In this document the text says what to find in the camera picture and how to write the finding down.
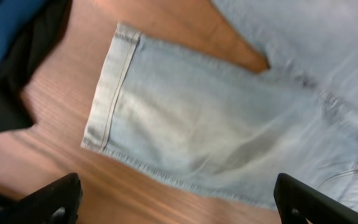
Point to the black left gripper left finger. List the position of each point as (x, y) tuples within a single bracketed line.
[(57, 202)]

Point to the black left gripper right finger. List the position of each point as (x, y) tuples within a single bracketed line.
[(297, 203)]

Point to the light blue denim shorts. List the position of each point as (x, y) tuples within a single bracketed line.
[(215, 129)]

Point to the black garment under pile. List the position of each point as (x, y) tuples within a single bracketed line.
[(30, 46)]

